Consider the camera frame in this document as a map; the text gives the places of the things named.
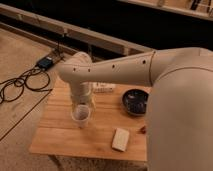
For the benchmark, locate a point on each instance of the dark round bowl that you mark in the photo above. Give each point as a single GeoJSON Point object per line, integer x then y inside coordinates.
{"type": "Point", "coordinates": [135, 102]}

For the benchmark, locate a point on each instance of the white sponge block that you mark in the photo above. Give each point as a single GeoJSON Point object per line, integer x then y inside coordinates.
{"type": "Point", "coordinates": [120, 139]}

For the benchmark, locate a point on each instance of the wooden table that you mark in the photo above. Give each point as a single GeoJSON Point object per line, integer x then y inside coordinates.
{"type": "Point", "coordinates": [58, 134]}

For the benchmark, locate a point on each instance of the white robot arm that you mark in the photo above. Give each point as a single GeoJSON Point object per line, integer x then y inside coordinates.
{"type": "Point", "coordinates": [180, 105]}

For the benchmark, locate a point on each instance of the black power adapter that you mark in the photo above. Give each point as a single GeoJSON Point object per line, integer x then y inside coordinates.
{"type": "Point", "coordinates": [45, 63]}

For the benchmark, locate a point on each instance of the small red object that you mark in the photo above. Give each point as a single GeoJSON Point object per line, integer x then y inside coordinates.
{"type": "Point", "coordinates": [143, 130]}

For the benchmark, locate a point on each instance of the white paper cup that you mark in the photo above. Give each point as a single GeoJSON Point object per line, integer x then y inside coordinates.
{"type": "Point", "coordinates": [81, 115]}

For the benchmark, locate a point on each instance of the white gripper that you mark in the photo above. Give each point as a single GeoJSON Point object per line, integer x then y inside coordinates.
{"type": "Point", "coordinates": [81, 94]}

